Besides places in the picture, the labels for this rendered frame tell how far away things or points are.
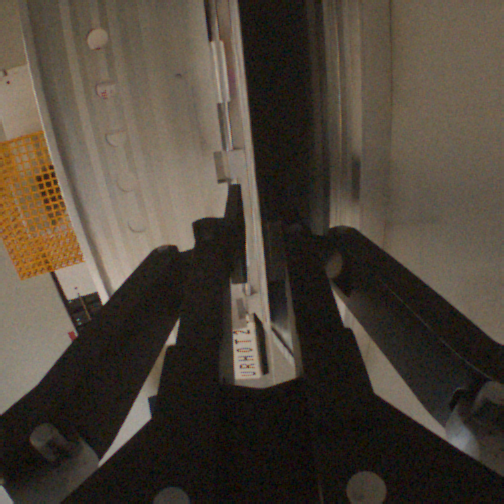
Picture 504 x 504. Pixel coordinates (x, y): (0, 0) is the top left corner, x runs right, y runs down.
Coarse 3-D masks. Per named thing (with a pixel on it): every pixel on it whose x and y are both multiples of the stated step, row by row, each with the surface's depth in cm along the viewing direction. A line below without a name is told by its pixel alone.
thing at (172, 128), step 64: (64, 0) 21; (128, 0) 23; (192, 0) 23; (64, 64) 24; (128, 64) 25; (192, 64) 26; (64, 128) 26; (128, 128) 28; (192, 128) 28; (64, 192) 28; (128, 192) 31; (192, 192) 31; (128, 256) 34
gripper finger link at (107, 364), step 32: (160, 256) 12; (128, 288) 10; (160, 288) 10; (96, 320) 8; (128, 320) 8; (160, 320) 10; (64, 352) 7; (96, 352) 7; (128, 352) 8; (160, 352) 10; (64, 384) 6; (96, 384) 7; (128, 384) 8; (0, 416) 5; (32, 416) 5; (64, 416) 6; (96, 416) 7; (0, 448) 4; (32, 448) 5; (96, 448) 6; (0, 480) 4
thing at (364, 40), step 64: (256, 0) 20; (384, 0) 12; (256, 64) 23; (384, 64) 14; (256, 128) 26; (320, 128) 18; (384, 128) 15; (320, 192) 20; (384, 192) 17; (256, 256) 35
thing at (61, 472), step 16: (32, 432) 5; (48, 432) 5; (48, 448) 5; (64, 448) 5; (80, 448) 5; (32, 464) 5; (48, 464) 5; (64, 464) 5; (80, 464) 5; (96, 464) 6; (16, 480) 5; (32, 480) 5; (48, 480) 5; (64, 480) 5; (80, 480) 5; (16, 496) 4; (32, 496) 4; (48, 496) 4; (64, 496) 4
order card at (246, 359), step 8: (248, 320) 48; (248, 328) 49; (240, 336) 50; (248, 336) 50; (240, 344) 51; (248, 344) 51; (256, 344) 51; (240, 352) 52; (248, 352) 52; (256, 352) 52; (240, 360) 53; (248, 360) 53; (256, 360) 53; (240, 368) 54; (248, 368) 54; (256, 368) 54; (240, 376) 55; (248, 376) 55; (256, 376) 55
